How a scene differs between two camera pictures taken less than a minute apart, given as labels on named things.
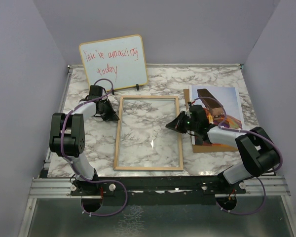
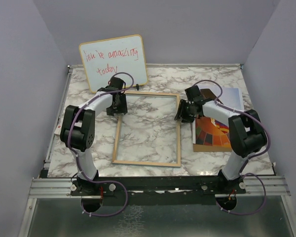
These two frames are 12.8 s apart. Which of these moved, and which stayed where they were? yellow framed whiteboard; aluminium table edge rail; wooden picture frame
Moved: wooden picture frame
Stayed: yellow framed whiteboard; aluminium table edge rail
